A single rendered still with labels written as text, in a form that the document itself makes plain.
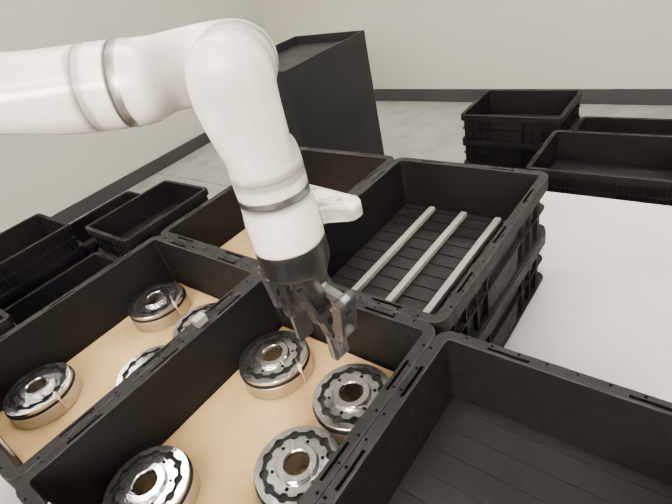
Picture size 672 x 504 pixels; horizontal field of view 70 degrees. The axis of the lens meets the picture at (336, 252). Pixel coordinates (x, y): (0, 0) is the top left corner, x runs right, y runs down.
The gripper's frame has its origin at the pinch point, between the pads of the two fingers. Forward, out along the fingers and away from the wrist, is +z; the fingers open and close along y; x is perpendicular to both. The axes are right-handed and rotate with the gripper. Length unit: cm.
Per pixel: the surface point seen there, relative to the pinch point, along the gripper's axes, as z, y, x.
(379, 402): 1.7, 10.8, -2.5
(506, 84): 81, -135, 307
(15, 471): 1.7, -16.7, -31.9
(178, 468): 8.9, -7.6, -19.6
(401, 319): 1.7, 5.4, 8.6
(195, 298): 11.7, -38.6, 1.3
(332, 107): 29, -127, 127
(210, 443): 11.7, -9.6, -14.8
